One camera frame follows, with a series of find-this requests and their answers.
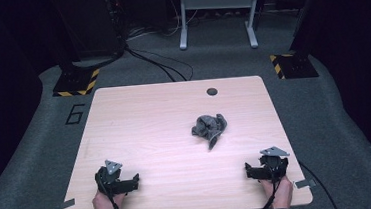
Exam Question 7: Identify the hand-held gripper black cable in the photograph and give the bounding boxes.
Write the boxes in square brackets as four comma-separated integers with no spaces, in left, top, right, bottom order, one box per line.
[95,170,130,209]
[250,163,283,209]

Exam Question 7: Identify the grey tape strip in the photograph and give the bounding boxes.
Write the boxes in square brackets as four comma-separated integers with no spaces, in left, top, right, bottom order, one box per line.
[293,178,317,190]
[51,197,76,209]

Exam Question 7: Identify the grey towel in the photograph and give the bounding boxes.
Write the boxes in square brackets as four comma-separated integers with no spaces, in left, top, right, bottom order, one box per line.
[189,112,230,153]

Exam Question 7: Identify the thin black floor cable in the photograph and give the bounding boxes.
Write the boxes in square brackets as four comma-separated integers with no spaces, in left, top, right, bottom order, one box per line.
[297,157,339,209]

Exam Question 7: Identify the left hand-held gripper black cable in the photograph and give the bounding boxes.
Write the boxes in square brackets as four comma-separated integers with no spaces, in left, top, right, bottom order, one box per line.
[95,170,130,209]

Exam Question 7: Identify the black stand base hazard striped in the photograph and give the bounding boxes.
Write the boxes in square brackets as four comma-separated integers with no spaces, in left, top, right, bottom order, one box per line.
[50,67,102,99]
[268,50,320,82]

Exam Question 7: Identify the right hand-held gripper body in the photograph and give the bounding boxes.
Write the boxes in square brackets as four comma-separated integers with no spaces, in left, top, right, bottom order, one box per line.
[257,144,293,184]

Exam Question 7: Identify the white metal desk frame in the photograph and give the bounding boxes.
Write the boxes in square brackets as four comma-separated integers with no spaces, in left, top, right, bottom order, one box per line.
[175,0,267,55]

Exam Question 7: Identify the black floor cables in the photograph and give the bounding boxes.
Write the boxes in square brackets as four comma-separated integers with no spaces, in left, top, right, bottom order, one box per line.
[123,39,196,87]

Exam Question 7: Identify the right hand-held gripper black cable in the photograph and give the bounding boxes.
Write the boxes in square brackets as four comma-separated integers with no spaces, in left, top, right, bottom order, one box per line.
[250,163,283,209]

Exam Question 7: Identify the white floor cables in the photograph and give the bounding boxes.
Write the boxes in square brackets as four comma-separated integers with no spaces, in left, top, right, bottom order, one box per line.
[122,0,202,42]

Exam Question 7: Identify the person's right hand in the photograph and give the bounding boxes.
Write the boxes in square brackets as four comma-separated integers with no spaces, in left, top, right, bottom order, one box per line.
[259,174,296,209]

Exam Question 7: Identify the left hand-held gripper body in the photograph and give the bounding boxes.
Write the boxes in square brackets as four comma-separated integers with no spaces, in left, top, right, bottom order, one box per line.
[93,158,126,197]

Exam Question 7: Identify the black equipment cabinet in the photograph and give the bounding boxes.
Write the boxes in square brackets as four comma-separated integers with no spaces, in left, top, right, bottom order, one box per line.
[52,0,128,63]

